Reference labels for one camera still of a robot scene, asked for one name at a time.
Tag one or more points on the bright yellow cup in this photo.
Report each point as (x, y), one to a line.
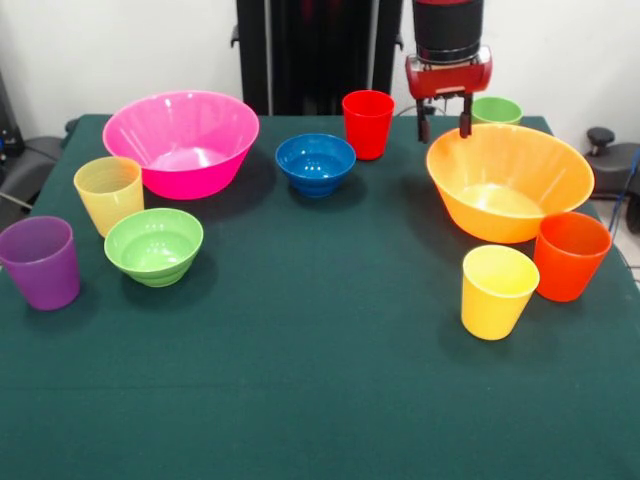
(492, 315)

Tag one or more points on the orange-red cup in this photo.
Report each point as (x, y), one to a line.
(565, 275)

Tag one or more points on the green cup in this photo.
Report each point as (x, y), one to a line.
(497, 112)

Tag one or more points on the dark grey stand base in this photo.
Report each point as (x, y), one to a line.
(25, 170)

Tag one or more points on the dark green table cloth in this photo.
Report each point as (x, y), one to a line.
(320, 350)

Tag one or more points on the small green bowl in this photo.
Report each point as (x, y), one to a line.
(150, 265)

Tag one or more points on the small blue bowl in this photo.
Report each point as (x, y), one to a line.
(315, 175)

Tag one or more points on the pale yellow translucent cup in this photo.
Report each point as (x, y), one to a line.
(112, 205)

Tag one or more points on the purple cup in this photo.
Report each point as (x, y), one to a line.
(45, 280)

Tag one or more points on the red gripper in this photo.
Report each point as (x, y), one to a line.
(450, 75)

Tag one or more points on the large orange bowl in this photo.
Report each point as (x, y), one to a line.
(500, 210)

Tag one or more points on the large pink bowl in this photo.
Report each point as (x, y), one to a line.
(190, 180)

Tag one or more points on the red cup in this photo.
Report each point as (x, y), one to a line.
(369, 135)

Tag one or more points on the black stand base with knob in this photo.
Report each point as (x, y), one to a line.
(607, 170)

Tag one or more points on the black equipment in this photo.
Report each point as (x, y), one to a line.
(7, 120)

